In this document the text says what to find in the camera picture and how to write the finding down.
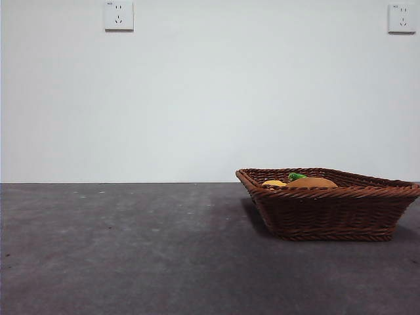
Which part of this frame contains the brown potato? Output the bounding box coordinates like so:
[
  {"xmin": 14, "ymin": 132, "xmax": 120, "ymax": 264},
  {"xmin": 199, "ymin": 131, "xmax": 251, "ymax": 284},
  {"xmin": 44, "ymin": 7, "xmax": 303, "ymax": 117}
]
[{"xmin": 285, "ymin": 177, "xmax": 339, "ymax": 190}]

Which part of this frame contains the brown wicker basket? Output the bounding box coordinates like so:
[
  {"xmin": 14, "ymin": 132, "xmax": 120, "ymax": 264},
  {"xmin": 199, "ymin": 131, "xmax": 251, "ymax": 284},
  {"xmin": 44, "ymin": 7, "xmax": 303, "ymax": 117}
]
[{"xmin": 235, "ymin": 167, "xmax": 420, "ymax": 243}]

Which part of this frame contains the white wall socket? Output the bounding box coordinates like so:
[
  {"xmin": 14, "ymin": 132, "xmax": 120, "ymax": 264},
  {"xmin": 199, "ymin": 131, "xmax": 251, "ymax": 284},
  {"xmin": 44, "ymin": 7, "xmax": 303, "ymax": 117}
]
[
  {"xmin": 388, "ymin": 3, "xmax": 417, "ymax": 35},
  {"xmin": 104, "ymin": 1, "xmax": 135, "ymax": 32}
]

